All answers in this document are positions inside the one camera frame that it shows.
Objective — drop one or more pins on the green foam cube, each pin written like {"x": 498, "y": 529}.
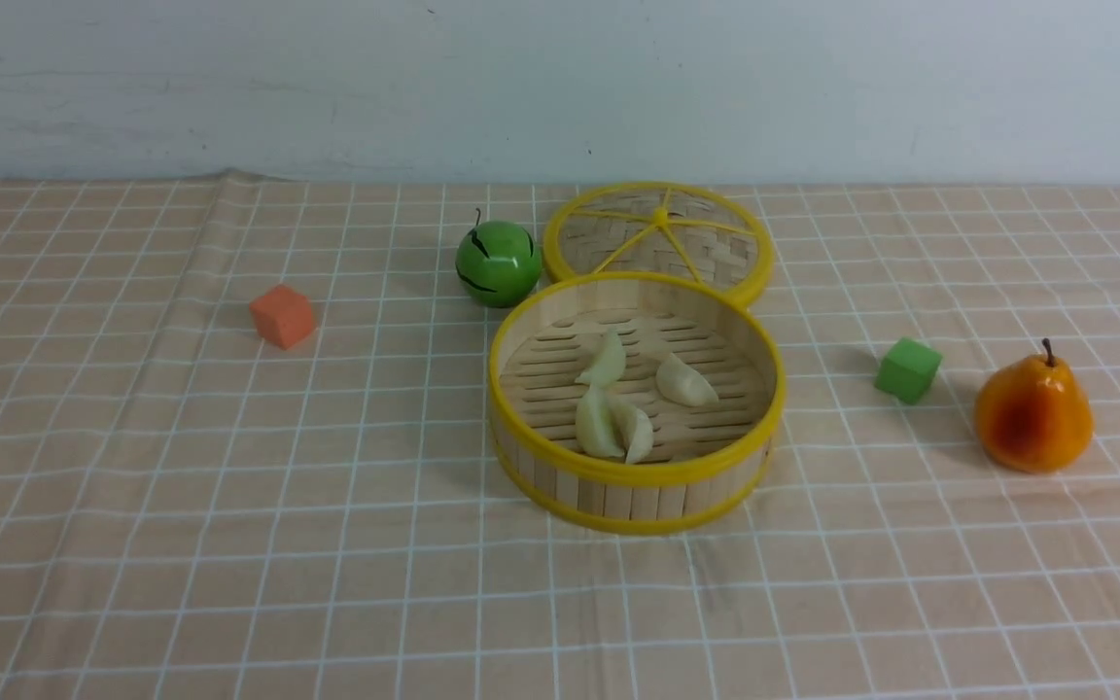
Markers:
{"x": 908, "y": 370}

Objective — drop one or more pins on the bamboo steamer lid yellow rim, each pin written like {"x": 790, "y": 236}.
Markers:
{"x": 661, "y": 227}

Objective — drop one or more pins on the orange foam cube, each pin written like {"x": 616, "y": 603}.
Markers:
{"x": 283, "y": 317}

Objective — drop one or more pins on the pale dumpling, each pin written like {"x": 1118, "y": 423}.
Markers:
{"x": 634, "y": 428}
{"x": 595, "y": 428}
{"x": 608, "y": 364}
{"x": 679, "y": 383}

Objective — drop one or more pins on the bamboo steamer tray yellow rim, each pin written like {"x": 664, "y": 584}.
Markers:
{"x": 705, "y": 460}

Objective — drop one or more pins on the green toy apple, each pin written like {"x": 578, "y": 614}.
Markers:
{"x": 498, "y": 262}

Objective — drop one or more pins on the orange yellow toy pear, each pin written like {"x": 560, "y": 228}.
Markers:
{"x": 1033, "y": 416}

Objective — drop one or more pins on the beige checkered tablecloth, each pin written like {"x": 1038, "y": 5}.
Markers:
{"x": 188, "y": 512}

